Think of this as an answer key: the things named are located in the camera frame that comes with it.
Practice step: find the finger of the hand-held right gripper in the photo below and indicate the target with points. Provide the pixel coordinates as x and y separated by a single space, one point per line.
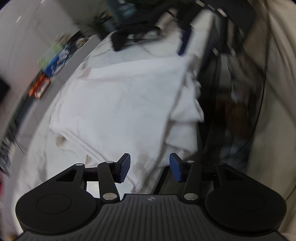
186 39

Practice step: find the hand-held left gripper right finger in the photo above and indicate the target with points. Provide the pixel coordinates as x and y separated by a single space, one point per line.
176 168

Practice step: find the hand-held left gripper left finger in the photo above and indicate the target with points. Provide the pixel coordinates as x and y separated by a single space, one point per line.
123 168

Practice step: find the white cloth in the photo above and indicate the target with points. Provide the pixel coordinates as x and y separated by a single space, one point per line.
138 53

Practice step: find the black garment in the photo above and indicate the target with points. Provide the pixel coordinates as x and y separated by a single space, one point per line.
120 39

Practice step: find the person's beige garment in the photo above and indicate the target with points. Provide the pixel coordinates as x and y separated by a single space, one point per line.
282 92

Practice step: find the black and white plush toy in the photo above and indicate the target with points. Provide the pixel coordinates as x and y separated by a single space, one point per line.
78 40

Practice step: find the orange tray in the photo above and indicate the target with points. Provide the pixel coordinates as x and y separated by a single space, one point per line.
39 88

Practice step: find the landscape painting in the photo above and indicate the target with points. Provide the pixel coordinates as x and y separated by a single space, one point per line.
54 62

